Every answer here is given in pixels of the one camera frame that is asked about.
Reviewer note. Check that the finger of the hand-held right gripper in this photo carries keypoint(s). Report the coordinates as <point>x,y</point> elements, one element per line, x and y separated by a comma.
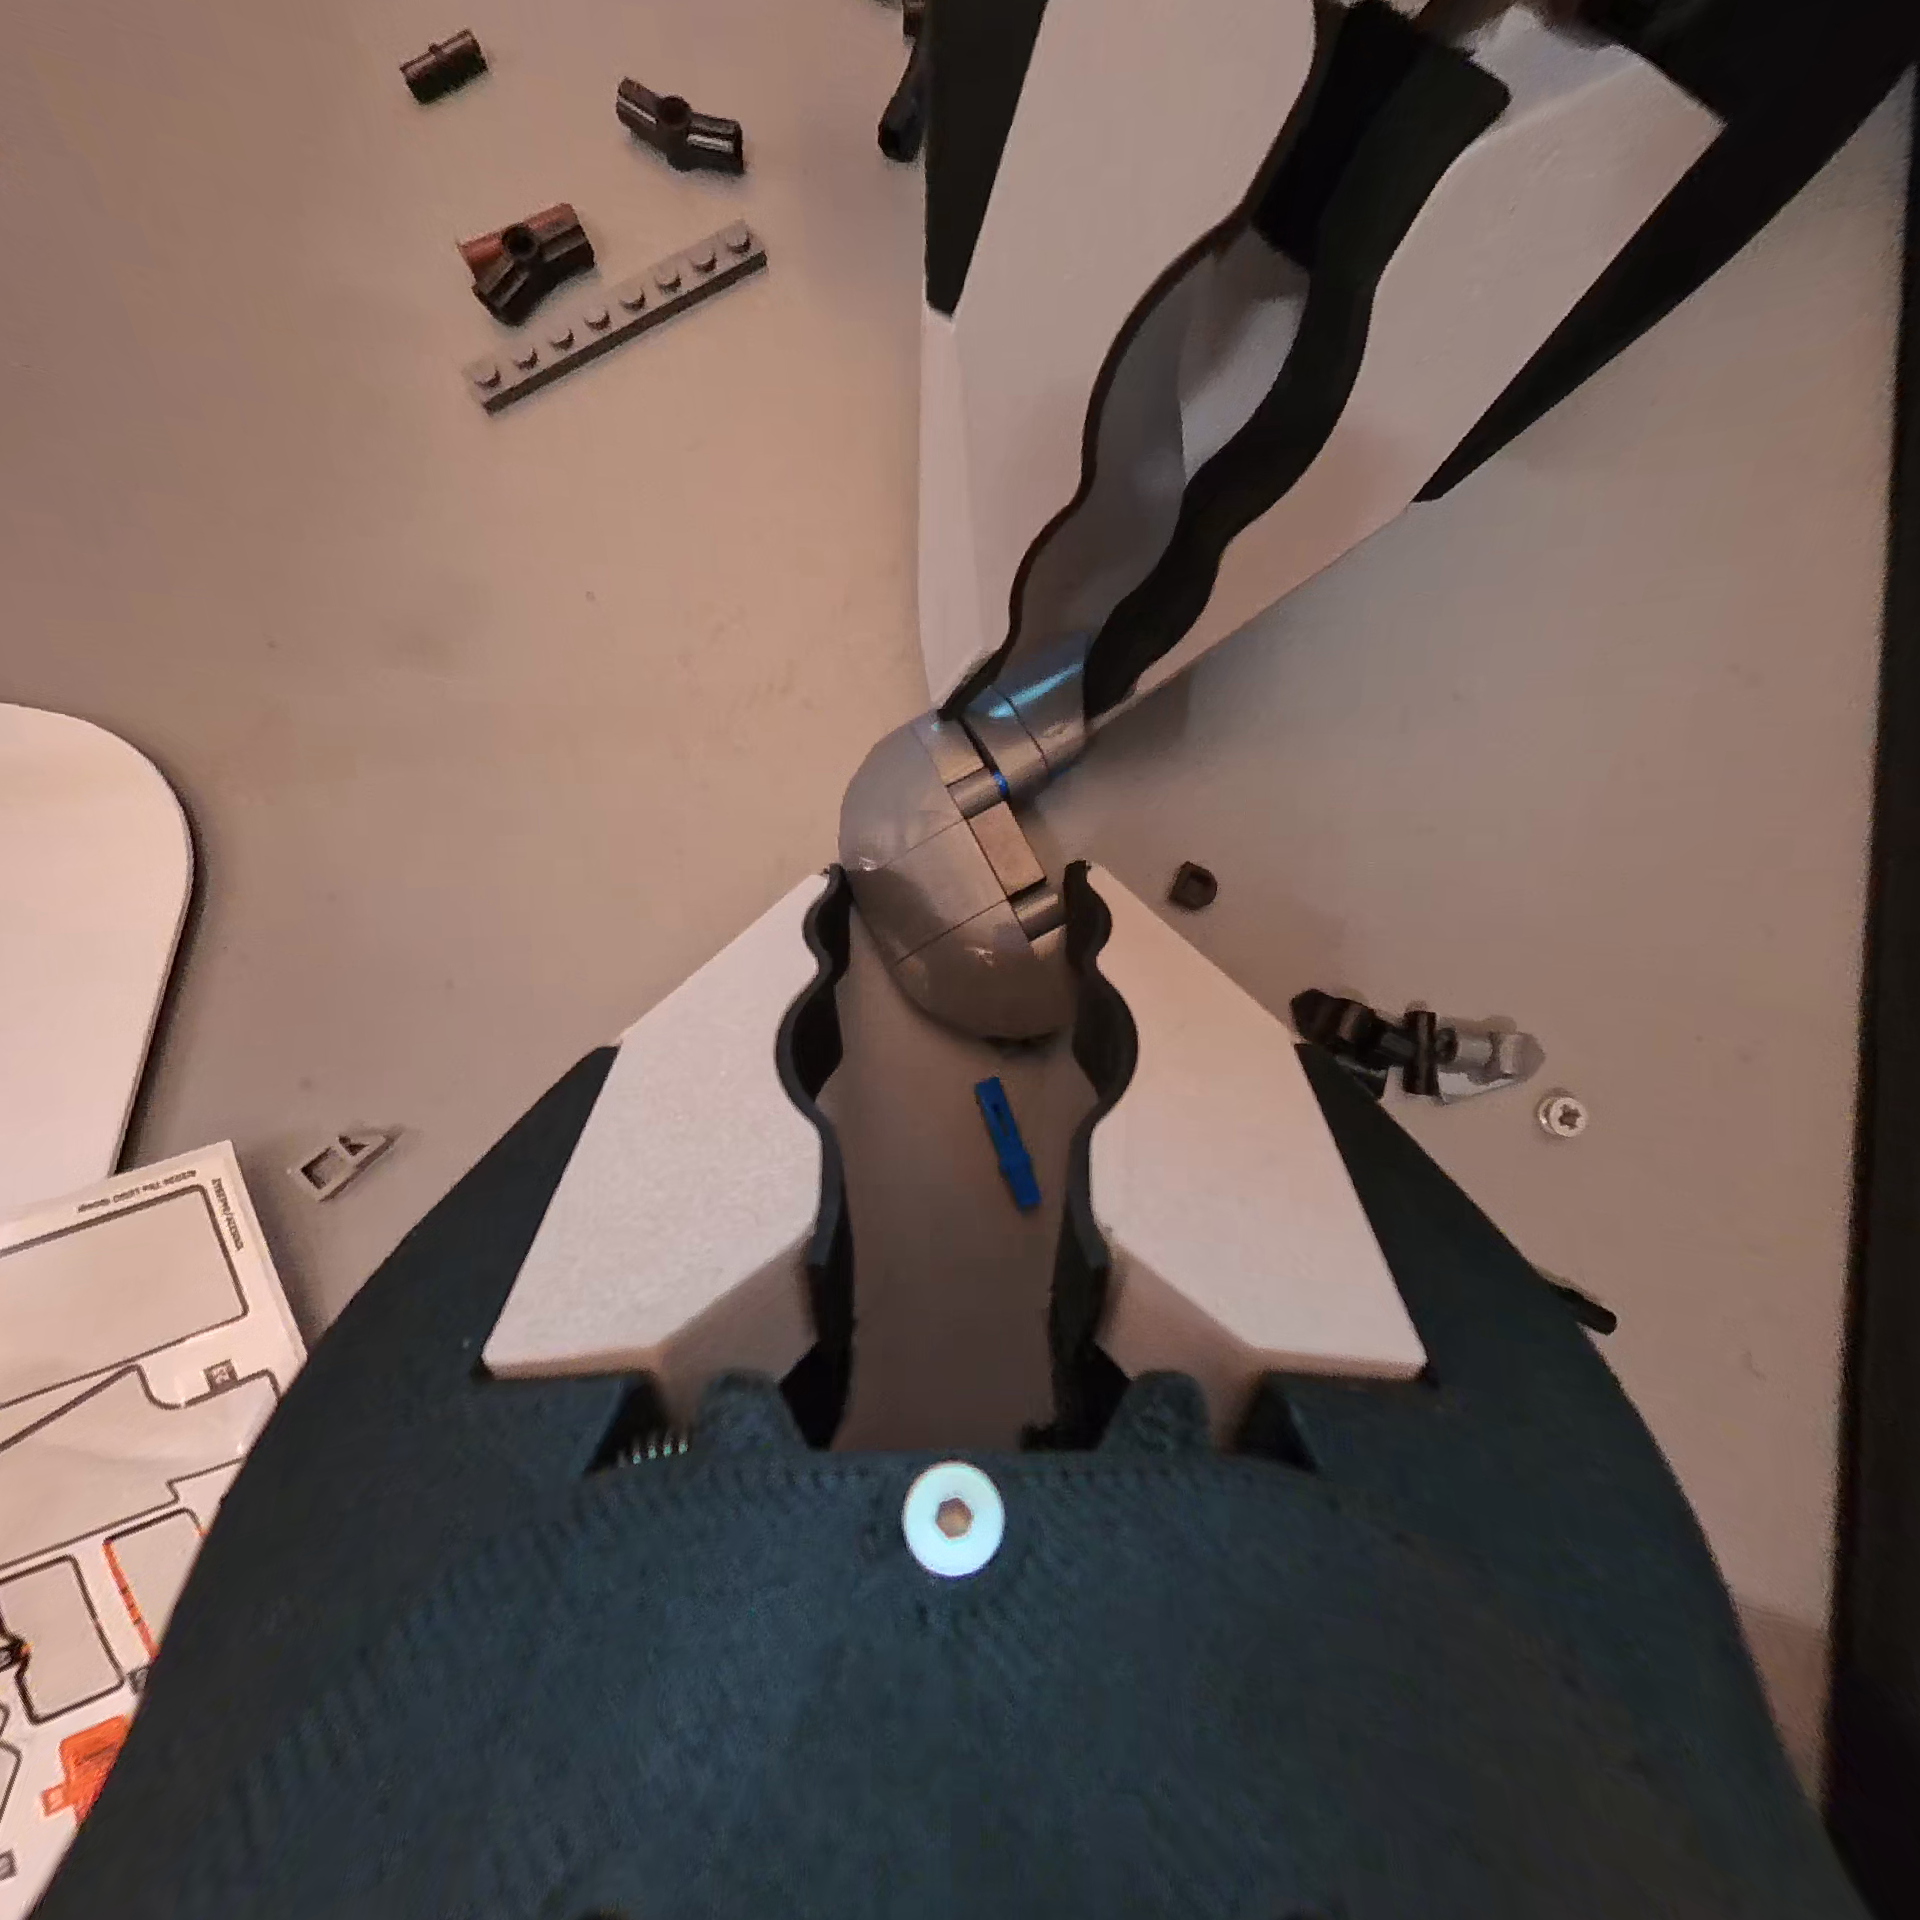
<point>1080,182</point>
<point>1500,300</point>

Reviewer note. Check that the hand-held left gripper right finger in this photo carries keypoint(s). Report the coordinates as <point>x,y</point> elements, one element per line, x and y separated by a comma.
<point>1245,1201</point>

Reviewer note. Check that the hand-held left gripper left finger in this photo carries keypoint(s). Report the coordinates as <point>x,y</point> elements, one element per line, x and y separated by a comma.
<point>661,1201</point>

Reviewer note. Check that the dark grey curved lego panel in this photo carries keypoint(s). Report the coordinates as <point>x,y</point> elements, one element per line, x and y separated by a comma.
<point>932,900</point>

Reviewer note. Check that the grey bent lego beam assembly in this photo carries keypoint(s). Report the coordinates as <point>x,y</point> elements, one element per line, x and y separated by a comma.
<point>1037,721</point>

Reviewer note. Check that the black bent lego pin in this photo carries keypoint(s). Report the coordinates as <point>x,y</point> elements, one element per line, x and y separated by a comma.
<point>902,120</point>

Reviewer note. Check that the long blue lego pin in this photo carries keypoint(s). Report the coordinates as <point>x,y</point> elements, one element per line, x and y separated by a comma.
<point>1004,1145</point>

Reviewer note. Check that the small black lego piece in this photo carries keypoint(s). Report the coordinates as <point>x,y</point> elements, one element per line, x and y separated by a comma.
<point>1194,884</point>

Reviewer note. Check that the small grey lego piece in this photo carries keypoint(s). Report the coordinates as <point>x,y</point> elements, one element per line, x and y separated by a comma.
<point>338,1162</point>

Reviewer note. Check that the white round lego piece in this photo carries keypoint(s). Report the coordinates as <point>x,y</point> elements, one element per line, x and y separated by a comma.
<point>1564,1114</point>

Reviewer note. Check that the black lego connector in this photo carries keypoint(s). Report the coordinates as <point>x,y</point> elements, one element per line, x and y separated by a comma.
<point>679,124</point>

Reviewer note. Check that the long grey lego plate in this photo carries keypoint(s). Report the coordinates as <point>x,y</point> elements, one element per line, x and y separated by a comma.
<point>629,316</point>

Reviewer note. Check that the black red lego piece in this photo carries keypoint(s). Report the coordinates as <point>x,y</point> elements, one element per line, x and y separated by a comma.
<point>525,264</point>

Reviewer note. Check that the short black lego pin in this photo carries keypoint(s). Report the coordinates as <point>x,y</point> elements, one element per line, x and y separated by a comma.
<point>441,65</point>

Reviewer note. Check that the white sticker sheet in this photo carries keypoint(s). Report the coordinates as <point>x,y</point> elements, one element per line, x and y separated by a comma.
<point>105,1350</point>

